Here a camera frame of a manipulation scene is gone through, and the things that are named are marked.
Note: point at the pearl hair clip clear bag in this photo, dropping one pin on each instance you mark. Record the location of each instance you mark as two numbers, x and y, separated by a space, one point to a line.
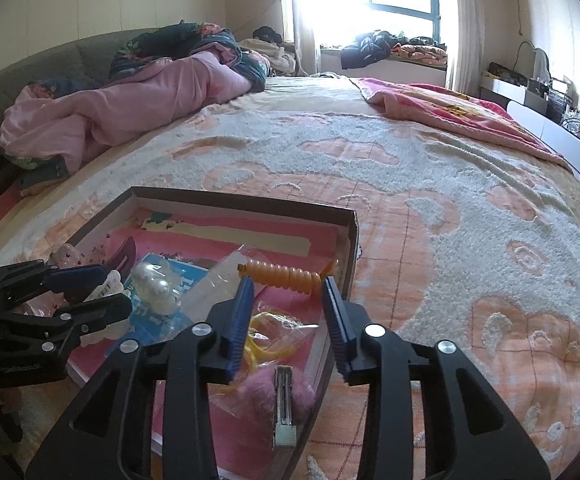
157 287

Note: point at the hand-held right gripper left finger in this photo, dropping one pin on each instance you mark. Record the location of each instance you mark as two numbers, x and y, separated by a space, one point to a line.
237 320

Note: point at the pile of clothes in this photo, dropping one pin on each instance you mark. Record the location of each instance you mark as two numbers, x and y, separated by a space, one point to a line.
270 50

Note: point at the orange patterned cloth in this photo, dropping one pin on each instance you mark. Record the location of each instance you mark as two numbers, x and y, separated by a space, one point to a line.
420 52

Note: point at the cream orange patterned blanket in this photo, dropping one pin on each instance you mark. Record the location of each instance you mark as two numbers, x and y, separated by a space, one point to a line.
420 160

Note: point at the white cat hair clip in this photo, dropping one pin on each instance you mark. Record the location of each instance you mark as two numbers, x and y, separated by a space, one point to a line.
112 282

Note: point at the pink floral quilt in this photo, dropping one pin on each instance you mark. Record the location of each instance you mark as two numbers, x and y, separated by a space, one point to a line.
144 90

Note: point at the red pink blanket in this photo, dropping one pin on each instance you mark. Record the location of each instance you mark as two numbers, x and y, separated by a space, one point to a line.
445 105

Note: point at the white bed footboard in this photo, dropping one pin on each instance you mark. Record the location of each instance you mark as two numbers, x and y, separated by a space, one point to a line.
555 135

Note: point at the white desk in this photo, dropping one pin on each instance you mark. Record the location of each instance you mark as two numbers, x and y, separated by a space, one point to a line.
502 87

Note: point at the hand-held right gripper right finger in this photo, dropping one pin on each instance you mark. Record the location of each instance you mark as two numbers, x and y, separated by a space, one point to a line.
335 330

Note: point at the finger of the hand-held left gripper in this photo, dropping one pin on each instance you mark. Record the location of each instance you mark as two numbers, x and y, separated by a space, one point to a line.
104 310
79 277

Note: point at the dark puffer jacket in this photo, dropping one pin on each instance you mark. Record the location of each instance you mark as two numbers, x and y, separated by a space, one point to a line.
367 50

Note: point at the pink fuzzy hair clip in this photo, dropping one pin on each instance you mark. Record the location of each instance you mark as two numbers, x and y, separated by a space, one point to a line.
255 395

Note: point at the grey padded headboard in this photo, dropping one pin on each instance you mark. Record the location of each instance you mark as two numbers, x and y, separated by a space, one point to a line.
69 55

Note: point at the pink book blue label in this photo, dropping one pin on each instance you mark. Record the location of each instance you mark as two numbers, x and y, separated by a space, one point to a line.
290 312

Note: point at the brown cardboard box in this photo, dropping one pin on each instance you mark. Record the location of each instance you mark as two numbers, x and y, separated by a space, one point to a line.
245 200

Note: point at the white curtain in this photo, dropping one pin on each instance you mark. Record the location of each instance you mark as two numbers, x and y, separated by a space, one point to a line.
305 15
465 25

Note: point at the black hair claw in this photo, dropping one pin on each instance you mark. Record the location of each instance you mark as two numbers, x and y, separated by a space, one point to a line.
124 260

